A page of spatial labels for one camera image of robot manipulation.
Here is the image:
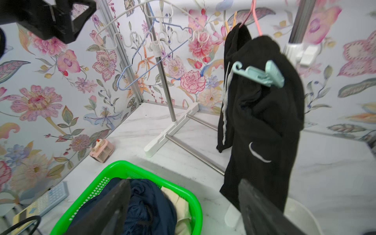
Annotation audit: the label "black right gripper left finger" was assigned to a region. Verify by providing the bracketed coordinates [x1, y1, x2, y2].
[65, 179, 131, 235]

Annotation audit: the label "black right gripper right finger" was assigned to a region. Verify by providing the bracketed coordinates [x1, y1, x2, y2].
[239, 179, 304, 235]

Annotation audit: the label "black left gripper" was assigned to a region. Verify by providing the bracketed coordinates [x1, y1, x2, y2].
[17, 0, 97, 44]

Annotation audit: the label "navy blue shorts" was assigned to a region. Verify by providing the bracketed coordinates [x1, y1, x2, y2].
[70, 178, 177, 235]

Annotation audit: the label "beige shorts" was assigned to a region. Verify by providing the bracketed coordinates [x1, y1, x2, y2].
[161, 187, 192, 235]

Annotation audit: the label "black shorts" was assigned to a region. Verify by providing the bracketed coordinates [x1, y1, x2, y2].
[216, 24, 305, 211]

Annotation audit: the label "white hanger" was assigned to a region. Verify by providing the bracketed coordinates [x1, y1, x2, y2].
[93, 1, 210, 48]

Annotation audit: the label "light blue hanger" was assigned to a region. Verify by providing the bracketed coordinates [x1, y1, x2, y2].
[117, 2, 194, 92]

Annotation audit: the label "mint green clothespin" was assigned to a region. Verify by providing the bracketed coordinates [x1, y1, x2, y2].
[232, 60, 285, 88]

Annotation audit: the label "tan clothespin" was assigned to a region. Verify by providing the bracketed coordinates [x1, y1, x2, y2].
[224, 11, 238, 34]

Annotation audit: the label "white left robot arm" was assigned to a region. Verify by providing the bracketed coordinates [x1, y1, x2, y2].
[1, 1, 99, 61]

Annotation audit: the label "white tray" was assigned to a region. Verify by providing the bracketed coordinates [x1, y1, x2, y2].
[224, 198, 323, 235]

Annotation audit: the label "green plastic basket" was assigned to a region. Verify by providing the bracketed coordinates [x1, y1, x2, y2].
[51, 161, 203, 235]

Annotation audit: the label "grey remote calculator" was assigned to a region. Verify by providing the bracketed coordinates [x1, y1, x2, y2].
[13, 181, 69, 225]

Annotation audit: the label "pink small toy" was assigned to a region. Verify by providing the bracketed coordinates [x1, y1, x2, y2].
[89, 139, 115, 163]

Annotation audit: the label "steel clothes rack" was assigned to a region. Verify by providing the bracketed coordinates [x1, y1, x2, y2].
[140, 0, 321, 177]

